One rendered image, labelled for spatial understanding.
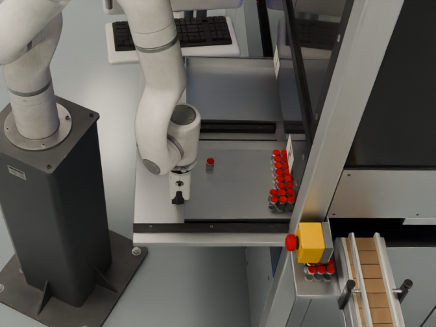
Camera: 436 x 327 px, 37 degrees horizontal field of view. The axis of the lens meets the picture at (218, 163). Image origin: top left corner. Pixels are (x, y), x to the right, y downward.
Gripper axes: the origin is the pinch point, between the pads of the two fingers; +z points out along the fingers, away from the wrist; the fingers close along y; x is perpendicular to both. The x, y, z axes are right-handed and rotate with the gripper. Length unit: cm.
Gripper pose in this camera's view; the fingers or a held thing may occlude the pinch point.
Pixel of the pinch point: (178, 197)
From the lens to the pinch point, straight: 168.2
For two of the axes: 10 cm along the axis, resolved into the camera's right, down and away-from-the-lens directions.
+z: -0.8, 6.2, 7.8
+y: -0.5, -7.9, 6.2
